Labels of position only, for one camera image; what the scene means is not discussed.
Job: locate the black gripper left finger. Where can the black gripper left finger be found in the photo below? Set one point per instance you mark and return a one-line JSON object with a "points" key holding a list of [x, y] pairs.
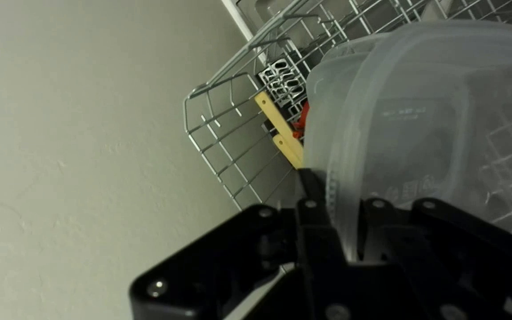
{"points": [[238, 272]]}

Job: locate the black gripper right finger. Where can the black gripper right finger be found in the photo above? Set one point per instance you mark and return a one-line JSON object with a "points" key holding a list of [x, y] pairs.
{"points": [[444, 272]]}

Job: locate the clear square plastic bowl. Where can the clear square plastic bowl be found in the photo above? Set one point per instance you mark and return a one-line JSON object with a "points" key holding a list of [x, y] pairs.
{"points": [[421, 118]]}

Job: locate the wooden spatula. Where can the wooden spatula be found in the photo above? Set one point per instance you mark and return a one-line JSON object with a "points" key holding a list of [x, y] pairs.
{"points": [[283, 134]]}

